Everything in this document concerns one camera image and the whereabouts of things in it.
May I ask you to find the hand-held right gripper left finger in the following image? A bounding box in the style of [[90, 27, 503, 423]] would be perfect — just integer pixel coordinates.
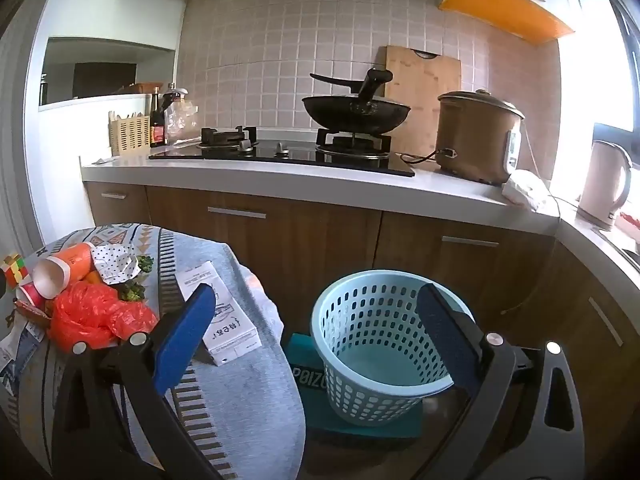
[[50, 284, 217, 480]]

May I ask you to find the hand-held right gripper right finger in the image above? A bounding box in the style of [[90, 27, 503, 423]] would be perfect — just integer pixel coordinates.
[[417, 284, 585, 480]]

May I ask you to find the orange plastic bag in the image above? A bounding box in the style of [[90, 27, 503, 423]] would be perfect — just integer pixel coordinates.
[[47, 282, 160, 353]]

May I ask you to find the light blue perforated basket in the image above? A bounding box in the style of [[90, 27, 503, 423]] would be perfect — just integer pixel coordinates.
[[311, 270, 476, 427]]

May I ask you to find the white carton box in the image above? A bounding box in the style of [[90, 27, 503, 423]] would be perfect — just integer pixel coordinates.
[[177, 260, 263, 367]]

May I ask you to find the polka-dot paper wrapper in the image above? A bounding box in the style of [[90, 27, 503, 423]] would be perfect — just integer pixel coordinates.
[[90, 245, 143, 286]]

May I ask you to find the teal cardboard box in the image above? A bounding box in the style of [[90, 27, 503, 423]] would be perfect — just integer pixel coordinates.
[[282, 332, 426, 441]]

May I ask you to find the orange paper cup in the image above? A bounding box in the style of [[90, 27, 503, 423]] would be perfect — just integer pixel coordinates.
[[32, 242, 96, 298]]

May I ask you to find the red snack wrapper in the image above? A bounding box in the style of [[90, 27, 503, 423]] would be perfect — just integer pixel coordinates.
[[15, 302, 51, 328]]

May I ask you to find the wooden base cabinet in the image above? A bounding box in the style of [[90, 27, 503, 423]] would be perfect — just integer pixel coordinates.
[[82, 180, 640, 461]]

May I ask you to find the red paper cup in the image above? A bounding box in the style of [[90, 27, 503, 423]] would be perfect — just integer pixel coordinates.
[[15, 282, 53, 313]]

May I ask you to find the white printed wrapper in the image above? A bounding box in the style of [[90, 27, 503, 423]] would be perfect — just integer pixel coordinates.
[[0, 310, 48, 361]]

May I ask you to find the white cloth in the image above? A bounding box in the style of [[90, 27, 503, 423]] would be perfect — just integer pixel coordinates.
[[501, 170, 553, 211]]

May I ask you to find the colourful puzzle cube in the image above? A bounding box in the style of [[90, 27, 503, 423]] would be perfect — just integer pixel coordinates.
[[0, 254, 32, 288]]

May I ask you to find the black gas stove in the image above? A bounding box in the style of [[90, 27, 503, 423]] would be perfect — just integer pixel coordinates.
[[148, 126, 416, 177]]

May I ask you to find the brown rice cooker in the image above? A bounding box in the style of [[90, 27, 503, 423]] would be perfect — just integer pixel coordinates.
[[434, 89, 526, 187]]

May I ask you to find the beige slatted utensil basket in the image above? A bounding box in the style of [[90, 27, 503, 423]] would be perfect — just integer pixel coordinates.
[[109, 110, 152, 157]]

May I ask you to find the dark sauce bottle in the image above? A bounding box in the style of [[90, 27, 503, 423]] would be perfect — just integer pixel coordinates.
[[150, 87, 167, 148]]

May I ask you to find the clear plastic bag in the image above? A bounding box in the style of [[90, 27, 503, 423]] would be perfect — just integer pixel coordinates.
[[165, 97, 201, 143]]

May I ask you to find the beige electric kettle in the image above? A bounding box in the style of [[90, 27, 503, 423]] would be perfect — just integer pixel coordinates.
[[577, 140, 633, 231]]

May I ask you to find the black wok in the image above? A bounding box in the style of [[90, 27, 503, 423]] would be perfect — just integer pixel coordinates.
[[301, 72, 412, 133]]

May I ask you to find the wooden cutting board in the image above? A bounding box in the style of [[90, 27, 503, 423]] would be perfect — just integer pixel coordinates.
[[382, 45, 462, 153]]

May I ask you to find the black ladle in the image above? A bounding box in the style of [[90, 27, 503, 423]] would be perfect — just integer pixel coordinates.
[[350, 66, 394, 113]]

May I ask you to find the black power cable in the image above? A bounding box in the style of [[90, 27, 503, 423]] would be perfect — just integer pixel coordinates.
[[398, 147, 458, 165]]

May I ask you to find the orange wall cabinet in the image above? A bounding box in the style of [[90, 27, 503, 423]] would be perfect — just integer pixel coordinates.
[[439, 0, 576, 43]]

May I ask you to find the window frame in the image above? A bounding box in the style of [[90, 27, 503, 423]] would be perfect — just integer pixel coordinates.
[[575, 0, 640, 126]]

